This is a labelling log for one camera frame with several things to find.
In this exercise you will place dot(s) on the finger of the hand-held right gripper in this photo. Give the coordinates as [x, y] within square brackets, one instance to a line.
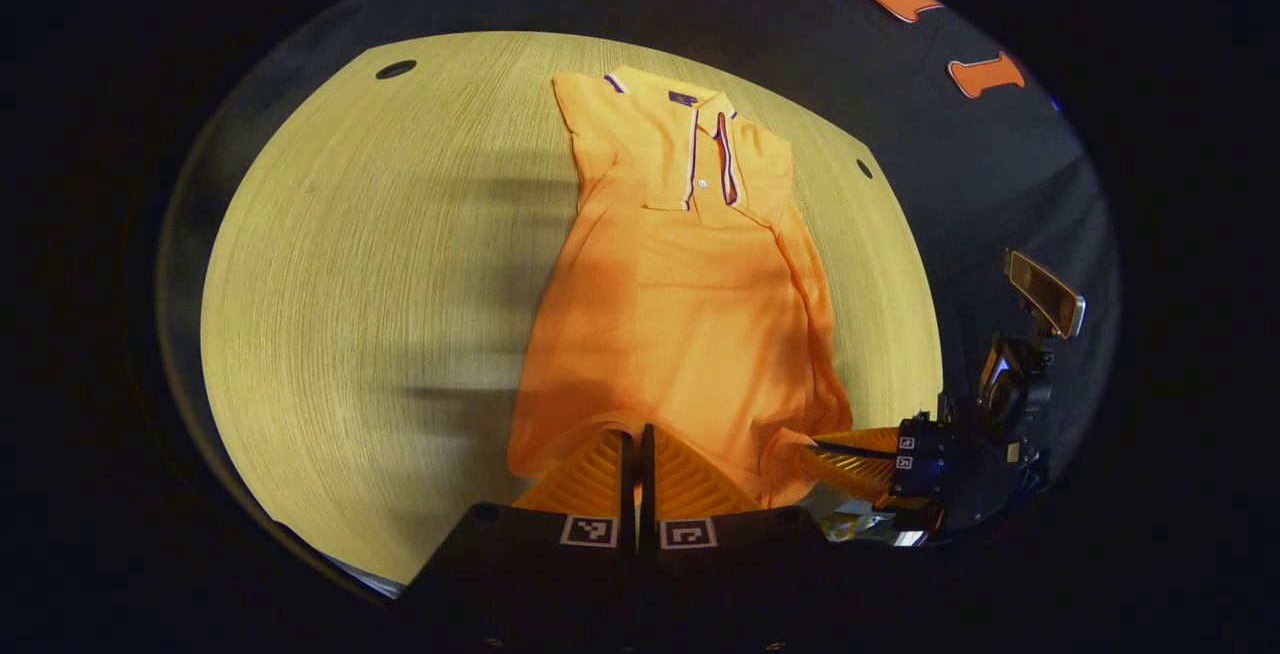
[860, 474]
[870, 437]

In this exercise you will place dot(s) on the orange T-shirt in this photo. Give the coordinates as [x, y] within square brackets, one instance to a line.
[680, 334]

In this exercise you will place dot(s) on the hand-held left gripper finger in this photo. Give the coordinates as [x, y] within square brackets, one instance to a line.
[628, 484]
[647, 494]

